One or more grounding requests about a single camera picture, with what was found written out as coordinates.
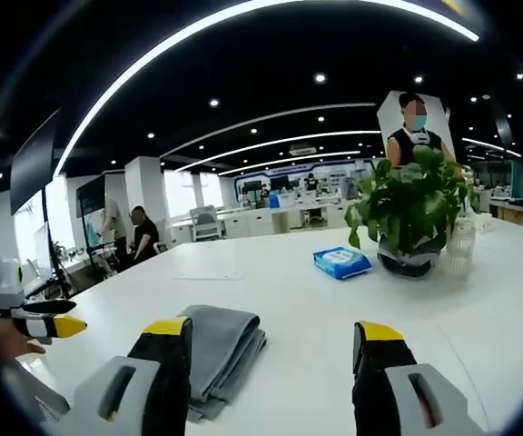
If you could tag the blue wet wipes packet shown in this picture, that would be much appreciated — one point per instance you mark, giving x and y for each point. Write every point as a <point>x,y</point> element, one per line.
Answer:
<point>341,262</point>

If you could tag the black hanging monitor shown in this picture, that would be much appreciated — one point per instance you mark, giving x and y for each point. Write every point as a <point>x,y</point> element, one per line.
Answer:
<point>32,168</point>

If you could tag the curved ceiling light strip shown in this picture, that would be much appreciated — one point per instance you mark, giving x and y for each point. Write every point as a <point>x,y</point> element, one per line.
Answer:
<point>161,50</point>

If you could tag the person's left hand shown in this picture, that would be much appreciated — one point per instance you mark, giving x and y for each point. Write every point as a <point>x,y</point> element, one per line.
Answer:
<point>9,340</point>

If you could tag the grey office chair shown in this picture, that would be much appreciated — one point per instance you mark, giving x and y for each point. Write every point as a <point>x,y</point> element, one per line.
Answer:
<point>207,224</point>

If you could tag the green potted plant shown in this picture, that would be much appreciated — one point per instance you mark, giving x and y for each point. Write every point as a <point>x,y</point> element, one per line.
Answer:
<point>407,204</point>

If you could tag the grey spiral notebook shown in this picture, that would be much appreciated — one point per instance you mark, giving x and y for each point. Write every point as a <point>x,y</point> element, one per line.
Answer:
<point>34,390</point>

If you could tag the black tripod stand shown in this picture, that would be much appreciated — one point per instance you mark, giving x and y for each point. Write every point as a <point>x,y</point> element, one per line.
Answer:
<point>57,259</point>

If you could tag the row of white desks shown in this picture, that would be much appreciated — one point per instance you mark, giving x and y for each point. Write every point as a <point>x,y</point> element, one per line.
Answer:
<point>266,220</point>

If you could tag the grey towel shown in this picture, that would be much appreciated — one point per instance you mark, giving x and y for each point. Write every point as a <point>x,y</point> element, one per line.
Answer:
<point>225,349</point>

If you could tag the dark standing screen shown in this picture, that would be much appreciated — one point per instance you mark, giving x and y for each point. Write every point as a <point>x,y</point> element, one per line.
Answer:
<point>90,197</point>

